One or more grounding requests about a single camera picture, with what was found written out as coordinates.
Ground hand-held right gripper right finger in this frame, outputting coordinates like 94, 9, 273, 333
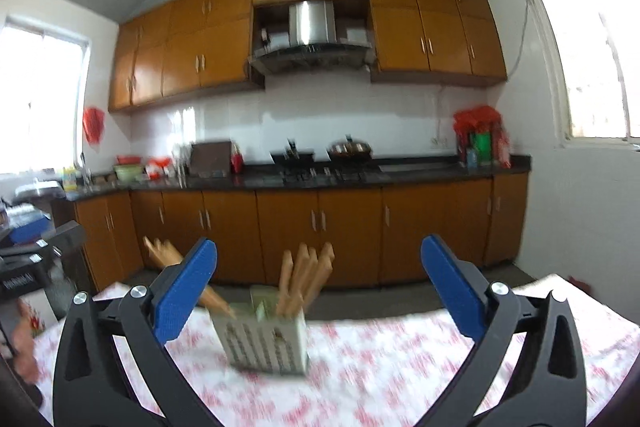
415, 234, 587, 427

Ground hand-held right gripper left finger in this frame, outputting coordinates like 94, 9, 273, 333
52, 237, 221, 427

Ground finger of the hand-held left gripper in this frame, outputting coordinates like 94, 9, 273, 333
30, 220, 87, 261

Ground pale green utensil holder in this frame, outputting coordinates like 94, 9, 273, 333
207, 284, 311, 377

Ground bundle of wooden chopsticks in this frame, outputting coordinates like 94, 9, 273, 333
142, 236, 335, 322

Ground person's left hand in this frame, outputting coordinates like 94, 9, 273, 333
11, 298, 42, 384

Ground blue plastic box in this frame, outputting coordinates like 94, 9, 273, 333
9, 214, 51, 244

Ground metal faucet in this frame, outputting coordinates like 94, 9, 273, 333
79, 150, 94, 188

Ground green plastic basin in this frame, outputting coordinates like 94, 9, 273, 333
113, 163, 146, 183

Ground red floral tablecloth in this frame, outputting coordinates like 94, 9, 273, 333
20, 274, 634, 427

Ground orange and white bag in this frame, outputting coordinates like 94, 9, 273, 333
144, 157, 171, 180

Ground red hanging plastic bag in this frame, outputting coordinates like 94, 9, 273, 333
82, 106, 106, 144

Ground lower wooden kitchen cabinets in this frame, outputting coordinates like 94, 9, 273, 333
74, 172, 530, 291

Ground wooden kitchen cabinets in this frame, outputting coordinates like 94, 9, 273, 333
107, 0, 509, 113
74, 172, 530, 291

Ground black kitchen countertop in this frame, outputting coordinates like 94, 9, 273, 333
65, 154, 532, 200

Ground pale plastic bag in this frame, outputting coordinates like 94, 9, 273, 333
171, 142, 192, 180

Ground brown cutting board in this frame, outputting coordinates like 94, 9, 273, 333
189, 140, 234, 178

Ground metal wok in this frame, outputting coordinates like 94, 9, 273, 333
327, 136, 375, 160

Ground black gas stove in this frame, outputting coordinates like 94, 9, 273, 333
269, 139, 391, 186

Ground upper wooden kitchen cabinets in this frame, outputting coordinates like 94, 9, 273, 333
107, 0, 509, 113

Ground large kitchen window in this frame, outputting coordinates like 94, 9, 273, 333
517, 0, 640, 150

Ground steel range hood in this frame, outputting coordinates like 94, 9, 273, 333
247, 0, 377, 77

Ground black wall cable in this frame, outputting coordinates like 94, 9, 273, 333
505, 2, 531, 78

